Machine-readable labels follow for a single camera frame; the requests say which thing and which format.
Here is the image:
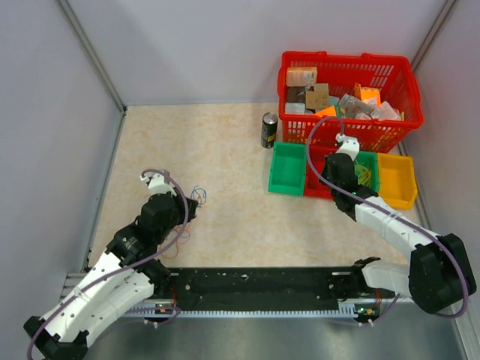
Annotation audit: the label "right green bin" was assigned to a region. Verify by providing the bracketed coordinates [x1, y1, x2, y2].
[354, 151, 380, 192]

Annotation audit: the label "dark drink can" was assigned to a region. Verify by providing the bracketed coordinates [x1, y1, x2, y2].
[261, 112, 278, 149]

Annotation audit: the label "red plastic basket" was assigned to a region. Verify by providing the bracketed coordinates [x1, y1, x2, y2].
[277, 51, 424, 153]

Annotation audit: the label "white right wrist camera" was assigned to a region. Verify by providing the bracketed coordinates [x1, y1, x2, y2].
[335, 133, 360, 161]

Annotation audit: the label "brown cardboard box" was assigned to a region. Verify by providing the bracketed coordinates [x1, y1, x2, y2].
[305, 83, 330, 111]

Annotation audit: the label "orange packet in basket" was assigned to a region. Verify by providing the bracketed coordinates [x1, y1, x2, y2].
[354, 83, 382, 107]

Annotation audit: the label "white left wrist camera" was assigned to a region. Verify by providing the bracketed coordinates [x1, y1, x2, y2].
[139, 170, 175, 196]

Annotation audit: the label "orange box in basket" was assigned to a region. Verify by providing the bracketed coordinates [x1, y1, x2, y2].
[286, 67, 318, 87]

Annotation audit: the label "left green bin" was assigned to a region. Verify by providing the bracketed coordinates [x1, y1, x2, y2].
[268, 142, 307, 197]

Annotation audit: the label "yellow bin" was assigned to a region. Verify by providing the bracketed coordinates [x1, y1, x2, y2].
[377, 153, 418, 210]

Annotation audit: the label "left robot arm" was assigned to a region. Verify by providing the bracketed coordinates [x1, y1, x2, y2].
[23, 190, 199, 359]

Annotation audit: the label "blue orange wires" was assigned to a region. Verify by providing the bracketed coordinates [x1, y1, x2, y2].
[164, 184, 209, 260]

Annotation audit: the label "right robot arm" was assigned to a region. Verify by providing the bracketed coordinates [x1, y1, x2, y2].
[320, 153, 477, 314]

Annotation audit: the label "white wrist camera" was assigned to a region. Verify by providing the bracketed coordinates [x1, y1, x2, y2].
[139, 170, 175, 196]
[335, 133, 360, 161]

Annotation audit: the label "clear plastic bags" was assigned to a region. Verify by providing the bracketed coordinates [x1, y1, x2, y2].
[337, 94, 403, 121]

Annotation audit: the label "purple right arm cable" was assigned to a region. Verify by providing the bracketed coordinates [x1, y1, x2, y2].
[305, 115, 472, 327]

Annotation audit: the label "red bin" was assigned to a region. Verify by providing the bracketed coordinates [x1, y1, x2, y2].
[304, 145, 336, 200]

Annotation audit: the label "green bin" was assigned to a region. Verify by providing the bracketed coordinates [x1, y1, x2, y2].
[354, 151, 380, 192]
[268, 142, 307, 197]

